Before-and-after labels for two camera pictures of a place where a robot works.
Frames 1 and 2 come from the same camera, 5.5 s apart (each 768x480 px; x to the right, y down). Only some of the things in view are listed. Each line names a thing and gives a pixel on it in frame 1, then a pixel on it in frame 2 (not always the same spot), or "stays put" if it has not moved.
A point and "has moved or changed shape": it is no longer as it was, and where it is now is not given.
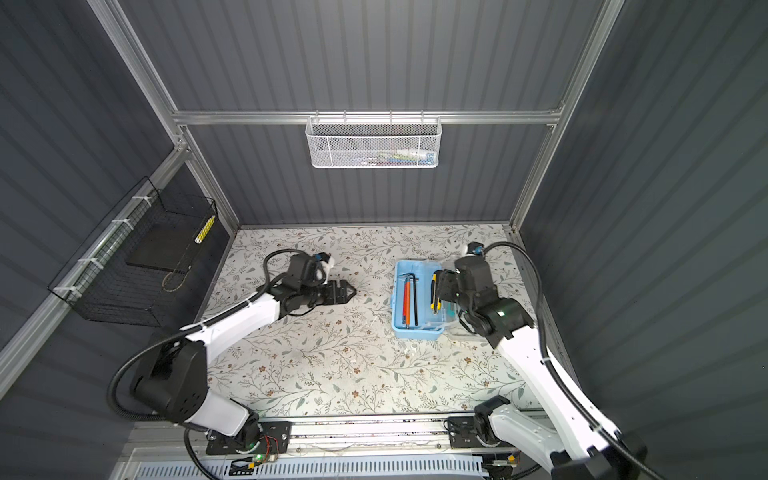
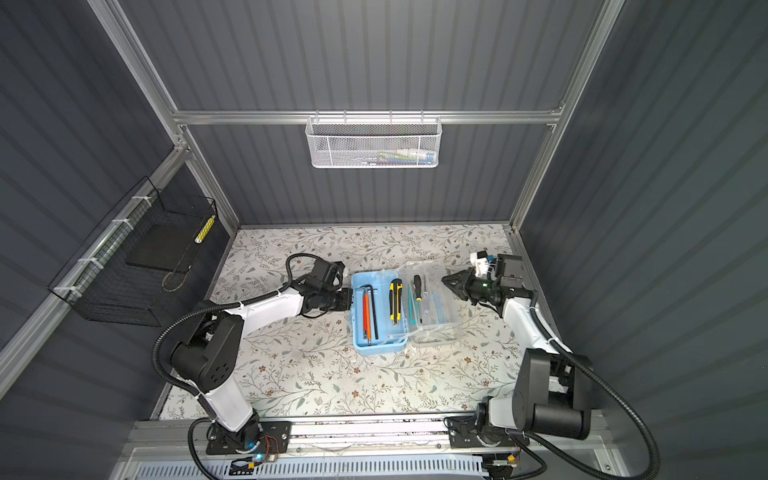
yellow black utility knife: (435, 303) to (395, 300)
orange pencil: (408, 303) to (368, 319)
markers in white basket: (402, 157) stays put
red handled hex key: (404, 302) to (364, 313)
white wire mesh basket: (373, 142) stays put
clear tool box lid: (451, 318) has moved or changed shape
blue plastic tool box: (431, 326) to (378, 312)
